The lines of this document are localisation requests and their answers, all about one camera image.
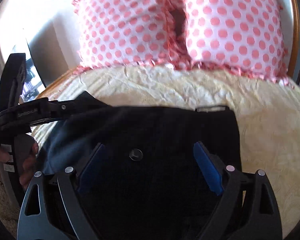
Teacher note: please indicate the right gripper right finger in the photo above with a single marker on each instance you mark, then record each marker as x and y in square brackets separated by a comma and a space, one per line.
[246, 207]

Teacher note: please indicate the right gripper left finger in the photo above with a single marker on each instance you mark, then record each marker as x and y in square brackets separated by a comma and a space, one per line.
[56, 204]

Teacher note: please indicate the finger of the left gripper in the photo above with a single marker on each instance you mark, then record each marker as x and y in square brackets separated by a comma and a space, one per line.
[60, 110]
[12, 80]

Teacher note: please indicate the black pants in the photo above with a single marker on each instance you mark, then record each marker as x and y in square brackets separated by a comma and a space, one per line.
[145, 182]

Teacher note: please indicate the left hand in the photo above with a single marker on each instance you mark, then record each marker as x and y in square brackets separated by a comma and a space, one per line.
[29, 164]

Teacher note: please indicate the left polka dot pillow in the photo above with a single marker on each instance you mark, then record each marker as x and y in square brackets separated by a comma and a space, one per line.
[127, 31]

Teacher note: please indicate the polka dot pillow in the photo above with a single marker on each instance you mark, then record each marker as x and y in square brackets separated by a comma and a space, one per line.
[242, 36]
[127, 31]

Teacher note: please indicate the right polka dot pillow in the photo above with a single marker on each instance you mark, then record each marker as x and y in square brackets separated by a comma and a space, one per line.
[242, 36]

